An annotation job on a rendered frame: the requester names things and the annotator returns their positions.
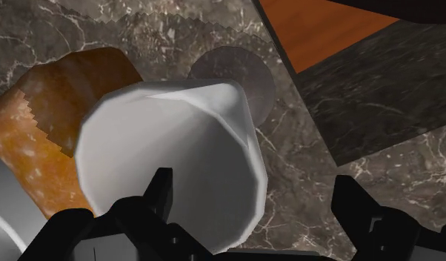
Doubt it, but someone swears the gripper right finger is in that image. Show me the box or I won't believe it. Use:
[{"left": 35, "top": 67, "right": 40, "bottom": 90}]
[{"left": 330, "top": 174, "right": 446, "bottom": 261}]

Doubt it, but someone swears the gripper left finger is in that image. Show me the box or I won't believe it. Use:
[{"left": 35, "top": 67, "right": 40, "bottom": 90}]
[{"left": 17, "top": 167, "right": 217, "bottom": 261}]

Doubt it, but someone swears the white cup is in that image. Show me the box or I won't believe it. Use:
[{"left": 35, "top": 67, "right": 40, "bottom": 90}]
[{"left": 73, "top": 79, "right": 269, "bottom": 255}]

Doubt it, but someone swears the white round dish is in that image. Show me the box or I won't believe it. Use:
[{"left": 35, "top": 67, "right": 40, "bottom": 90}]
[{"left": 0, "top": 151, "right": 47, "bottom": 261}]

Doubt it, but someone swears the brown bread loaf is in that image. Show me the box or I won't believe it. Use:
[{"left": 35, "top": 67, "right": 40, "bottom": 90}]
[{"left": 0, "top": 47, "right": 144, "bottom": 220}]

